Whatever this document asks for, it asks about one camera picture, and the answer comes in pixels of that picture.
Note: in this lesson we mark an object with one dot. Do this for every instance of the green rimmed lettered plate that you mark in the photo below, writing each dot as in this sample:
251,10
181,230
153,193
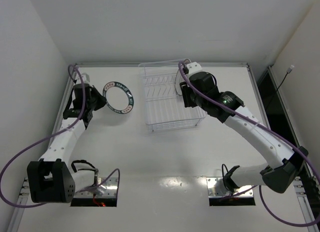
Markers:
127,92

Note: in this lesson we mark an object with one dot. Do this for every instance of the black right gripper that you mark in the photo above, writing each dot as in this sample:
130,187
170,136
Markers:
186,95

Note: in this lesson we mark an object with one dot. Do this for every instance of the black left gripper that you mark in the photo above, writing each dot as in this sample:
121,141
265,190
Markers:
97,100

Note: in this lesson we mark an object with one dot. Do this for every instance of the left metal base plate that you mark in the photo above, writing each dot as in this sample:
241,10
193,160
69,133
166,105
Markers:
107,190

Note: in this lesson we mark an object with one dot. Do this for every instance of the metal base plate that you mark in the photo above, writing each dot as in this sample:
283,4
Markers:
212,187
107,190

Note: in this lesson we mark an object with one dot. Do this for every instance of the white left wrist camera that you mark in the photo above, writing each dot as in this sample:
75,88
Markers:
85,78

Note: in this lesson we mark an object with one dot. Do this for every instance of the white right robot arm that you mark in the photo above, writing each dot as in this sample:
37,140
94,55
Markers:
282,165

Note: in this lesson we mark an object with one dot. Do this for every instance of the white wire dish rack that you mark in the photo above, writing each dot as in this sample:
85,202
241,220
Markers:
164,107

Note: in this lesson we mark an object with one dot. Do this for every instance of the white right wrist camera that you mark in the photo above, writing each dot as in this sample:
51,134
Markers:
192,68

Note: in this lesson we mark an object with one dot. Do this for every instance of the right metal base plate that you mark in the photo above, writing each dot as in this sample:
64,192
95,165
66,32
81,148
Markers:
212,187

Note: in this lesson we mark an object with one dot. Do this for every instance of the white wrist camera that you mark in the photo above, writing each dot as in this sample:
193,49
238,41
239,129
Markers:
85,78
192,68

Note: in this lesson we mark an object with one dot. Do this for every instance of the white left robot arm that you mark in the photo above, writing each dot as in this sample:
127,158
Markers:
54,178

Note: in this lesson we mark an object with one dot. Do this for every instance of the orange patterned plate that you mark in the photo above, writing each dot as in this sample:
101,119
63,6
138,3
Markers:
178,85

